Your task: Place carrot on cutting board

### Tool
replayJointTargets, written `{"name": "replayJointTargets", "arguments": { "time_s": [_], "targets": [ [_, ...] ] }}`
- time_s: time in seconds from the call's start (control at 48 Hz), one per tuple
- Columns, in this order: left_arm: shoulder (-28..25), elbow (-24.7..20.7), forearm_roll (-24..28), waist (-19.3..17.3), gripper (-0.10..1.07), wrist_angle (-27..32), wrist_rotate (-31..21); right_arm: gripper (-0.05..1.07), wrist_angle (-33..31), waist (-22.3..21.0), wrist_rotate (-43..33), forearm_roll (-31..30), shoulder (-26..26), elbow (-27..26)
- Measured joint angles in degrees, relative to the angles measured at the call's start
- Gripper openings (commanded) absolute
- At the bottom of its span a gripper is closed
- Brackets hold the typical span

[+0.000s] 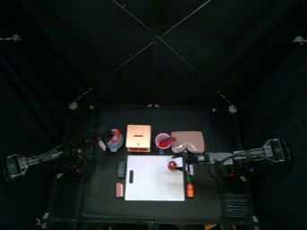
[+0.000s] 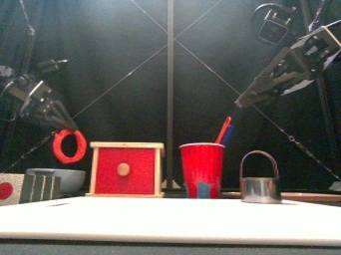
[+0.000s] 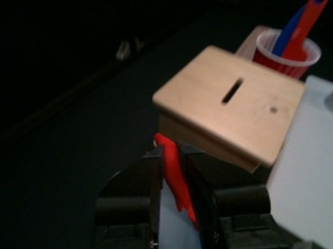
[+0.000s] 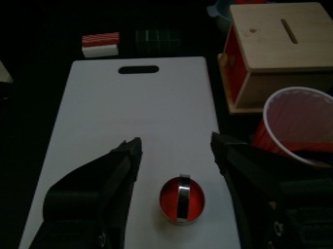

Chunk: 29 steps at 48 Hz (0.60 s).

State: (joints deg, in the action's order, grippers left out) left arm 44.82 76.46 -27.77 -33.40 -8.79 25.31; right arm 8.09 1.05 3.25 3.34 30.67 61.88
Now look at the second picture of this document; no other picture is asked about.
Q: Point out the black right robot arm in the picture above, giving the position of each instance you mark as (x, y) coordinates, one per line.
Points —
(273, 30)

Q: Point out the dark green slotted rack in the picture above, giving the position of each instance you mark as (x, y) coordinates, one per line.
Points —
(40, 188)

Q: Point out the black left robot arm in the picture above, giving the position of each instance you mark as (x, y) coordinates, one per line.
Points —
(10, 77)

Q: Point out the red wooden box with knob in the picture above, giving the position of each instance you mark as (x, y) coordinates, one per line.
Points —
(126, 175)

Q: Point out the clear plastic tray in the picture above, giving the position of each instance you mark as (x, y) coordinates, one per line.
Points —
(310, 196)

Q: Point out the red utensil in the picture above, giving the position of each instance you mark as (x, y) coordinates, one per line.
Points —
(224, 130)

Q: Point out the small red object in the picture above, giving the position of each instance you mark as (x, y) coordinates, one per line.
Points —
(260, 190)

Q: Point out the black vertical frame pole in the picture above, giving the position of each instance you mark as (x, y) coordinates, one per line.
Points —
(170, 93)

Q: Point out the white cutting board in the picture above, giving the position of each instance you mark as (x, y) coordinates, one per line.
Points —
(169, 219)

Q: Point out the red plastic cup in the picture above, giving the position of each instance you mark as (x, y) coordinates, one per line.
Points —
(202, 169)

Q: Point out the blue utensil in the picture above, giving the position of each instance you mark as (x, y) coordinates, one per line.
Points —
(229, 135)

